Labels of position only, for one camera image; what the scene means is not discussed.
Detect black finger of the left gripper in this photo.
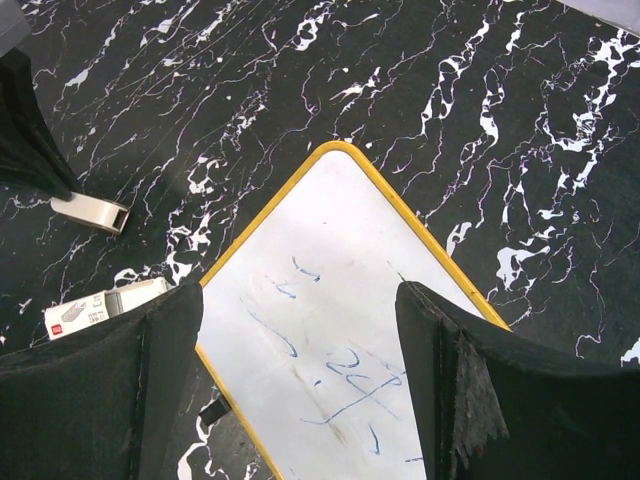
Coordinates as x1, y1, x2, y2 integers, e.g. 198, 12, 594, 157
1, 48, 80, 201

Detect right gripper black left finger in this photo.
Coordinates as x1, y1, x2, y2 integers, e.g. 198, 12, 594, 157
1, 283, 203, 479

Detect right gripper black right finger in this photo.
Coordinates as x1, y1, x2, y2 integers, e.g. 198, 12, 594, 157
395, 281, 639, 479

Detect orange framed whiteboard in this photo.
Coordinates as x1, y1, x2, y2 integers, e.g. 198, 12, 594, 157
197, 141, 502, 479

